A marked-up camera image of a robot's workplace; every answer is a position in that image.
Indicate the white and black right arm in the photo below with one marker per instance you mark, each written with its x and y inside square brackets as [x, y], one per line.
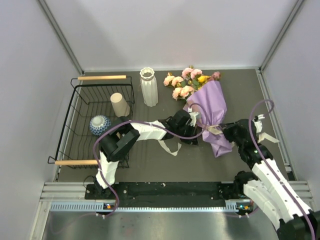
[266, 186]

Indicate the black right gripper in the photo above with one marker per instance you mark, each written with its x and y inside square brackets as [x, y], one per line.
[227, 130]

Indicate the beige paper cup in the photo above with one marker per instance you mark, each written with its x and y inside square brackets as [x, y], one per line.
[120, 105]

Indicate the grey slotted cable duct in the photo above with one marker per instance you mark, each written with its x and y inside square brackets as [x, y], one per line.
[101, 207]

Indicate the cream printed ribbon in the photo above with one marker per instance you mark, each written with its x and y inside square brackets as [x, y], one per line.
[174, 147]

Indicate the white ribbed ceramic vase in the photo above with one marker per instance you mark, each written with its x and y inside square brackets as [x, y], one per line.
[148, 83]

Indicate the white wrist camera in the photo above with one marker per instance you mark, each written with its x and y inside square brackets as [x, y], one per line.
[258, 122]
[194, 116]

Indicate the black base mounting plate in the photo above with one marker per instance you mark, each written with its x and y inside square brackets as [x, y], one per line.
[216, 190]

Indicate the purple flower bouquet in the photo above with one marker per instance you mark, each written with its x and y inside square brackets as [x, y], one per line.
[203, 93]

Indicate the blue white patterned bowl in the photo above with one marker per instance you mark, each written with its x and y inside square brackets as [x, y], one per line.
[98, 124]

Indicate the black wire basket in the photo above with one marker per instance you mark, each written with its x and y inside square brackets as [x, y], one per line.
[90, 112]

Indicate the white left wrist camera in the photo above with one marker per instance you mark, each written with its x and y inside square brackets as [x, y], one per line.
[194, 116]

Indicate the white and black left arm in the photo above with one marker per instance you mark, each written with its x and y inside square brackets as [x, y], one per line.
[116, 142]

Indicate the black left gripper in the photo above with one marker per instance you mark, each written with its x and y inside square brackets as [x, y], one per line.
[192, 141]

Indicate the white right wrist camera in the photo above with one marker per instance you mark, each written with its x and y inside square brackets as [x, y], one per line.
[258, 122]

